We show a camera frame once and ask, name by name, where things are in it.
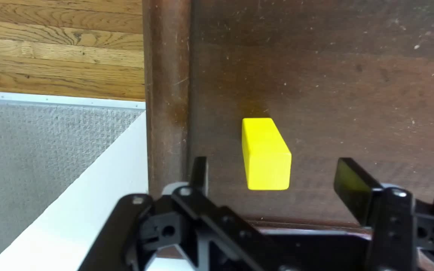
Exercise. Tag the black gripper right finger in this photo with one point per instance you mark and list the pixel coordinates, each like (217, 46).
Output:
(354, 189)

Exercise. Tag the grey textured rug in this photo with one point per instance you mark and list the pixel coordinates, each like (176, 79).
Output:
(30, 151)

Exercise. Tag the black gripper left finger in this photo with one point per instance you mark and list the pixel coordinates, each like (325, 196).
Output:
(199, 175)

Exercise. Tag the yellow rectangular block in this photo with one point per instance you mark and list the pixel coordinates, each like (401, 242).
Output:
(264, 156)

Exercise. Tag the dark wooden side table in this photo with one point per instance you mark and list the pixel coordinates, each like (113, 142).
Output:
(353, 76)

